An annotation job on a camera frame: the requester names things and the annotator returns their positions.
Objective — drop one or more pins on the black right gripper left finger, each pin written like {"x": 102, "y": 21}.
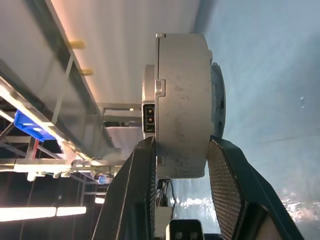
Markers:
{"x": 130, "y": 200}

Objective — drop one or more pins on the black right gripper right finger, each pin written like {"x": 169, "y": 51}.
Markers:
{"x": 240, "y": 195}

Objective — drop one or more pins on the silver motor housing copper windings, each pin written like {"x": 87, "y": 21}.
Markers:
{"x": 185, "y": 100}

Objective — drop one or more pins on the bright light tube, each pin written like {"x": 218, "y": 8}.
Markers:
{"x": 71, "y": 211}
{"x": 27, "y": 213}

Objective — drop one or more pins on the black square device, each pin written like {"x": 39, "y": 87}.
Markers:
{"x": 185, "y": 230}

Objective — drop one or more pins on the blue worn table mat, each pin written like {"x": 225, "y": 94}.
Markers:
{"x": 270, "y": 100}

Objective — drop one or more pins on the blue plastic bin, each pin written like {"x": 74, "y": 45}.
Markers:
{"x": 30, "y": 125}

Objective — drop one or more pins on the yellow peg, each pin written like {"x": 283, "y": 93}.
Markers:
{"x": 87, "y": 72}
{"x": 77, "y": 45}

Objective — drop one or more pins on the aluminium frame rack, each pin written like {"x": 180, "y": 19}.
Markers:
{"x": 37, "y": 162}

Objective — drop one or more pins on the long grey metal rail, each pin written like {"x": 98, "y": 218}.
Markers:
{"x": 82, "y": 95}

